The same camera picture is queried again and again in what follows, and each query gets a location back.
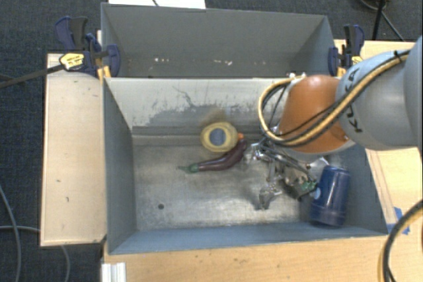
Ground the pale wood flat board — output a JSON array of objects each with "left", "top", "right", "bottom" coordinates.
[{"left": 40, "top": 52, "right": 108, "bottom": 247}]

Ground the dark blue cup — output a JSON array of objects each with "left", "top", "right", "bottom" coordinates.
[{"left": 308, "top": 165, "right": 352, "bottom": 227}]

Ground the purple toy eggplant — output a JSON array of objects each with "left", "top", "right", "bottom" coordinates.
[{"left": 178, "top": 139, "right": 249, "bottom": 174}]

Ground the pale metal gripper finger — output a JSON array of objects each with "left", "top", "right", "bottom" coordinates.
[
  {"left": 266, "top": 160, "right": 279, "bottom": 191},
  {"left": 258, "top": 186, "right": 282, "bottom": 211}
]

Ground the yellow ring with blue centre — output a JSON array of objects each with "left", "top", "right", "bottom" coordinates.
[{"left": 199, "top": 122, "right": 240, "bottom": 154}]

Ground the grey metal bin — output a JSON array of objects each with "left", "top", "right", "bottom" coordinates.
[{"left": 100, "top": 2, "right": 389, "bottom": 256}]

